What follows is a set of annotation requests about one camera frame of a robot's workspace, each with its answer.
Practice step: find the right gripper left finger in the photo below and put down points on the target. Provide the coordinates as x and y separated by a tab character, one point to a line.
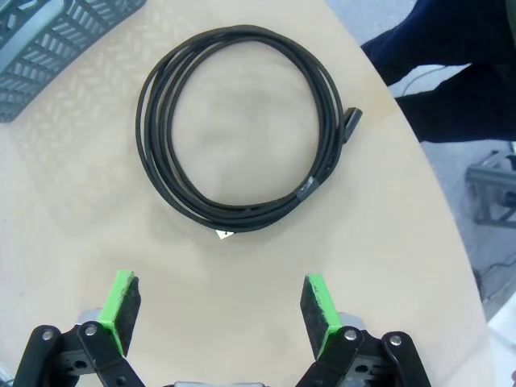
125	314

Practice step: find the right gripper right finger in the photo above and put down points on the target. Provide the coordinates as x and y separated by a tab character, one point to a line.
318	310

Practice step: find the grey plastic woven basket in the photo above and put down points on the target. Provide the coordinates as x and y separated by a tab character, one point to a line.
24	80

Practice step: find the person in dark green shirt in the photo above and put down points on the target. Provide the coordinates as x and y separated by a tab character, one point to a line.
463	101

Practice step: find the aluminium profile floor frame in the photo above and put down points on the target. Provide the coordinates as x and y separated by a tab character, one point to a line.
483	173

